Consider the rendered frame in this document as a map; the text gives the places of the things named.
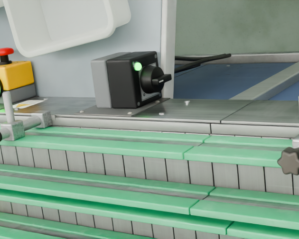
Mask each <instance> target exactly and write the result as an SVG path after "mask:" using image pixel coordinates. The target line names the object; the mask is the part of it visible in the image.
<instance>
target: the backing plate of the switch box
mask: <svg viewBox="0 0 299 239"><path fill-rule="evenodd" d="M169 99H170V98H160V99H157V100H155V101H153V102H151V103H148V104H146V105H144V106H141V107H139V108H137V109H115V108H97V106H96V105H94V106H92V107H90V108H87V109H84V110H81V111H79V112H77V113H74V114H78V115H104V116H130V117H131V116H134V115H136V114H138V113H140V112H142V111H145V110H147V109H149V108H151V107H153V106H156V105H158V104H160V103H162V102H164V101H167V100H169Z"/></svg>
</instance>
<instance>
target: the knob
mask: <svg viewBox="0 0 299 239"><path fill-rule="evenodd" d="M170 80H172V77H171V74H164V73H163V71H162V69H161V68H160V67H157V66H151V65H147V66H145V67H144V68H143V69H142V71H141V73H140V85H141V88H142V90H143V91H144V92H145V93H147V94H151V93H155V92H160V91H161V90H162V89H163V87H164V83H165V82H168V81H170Z"/></svg>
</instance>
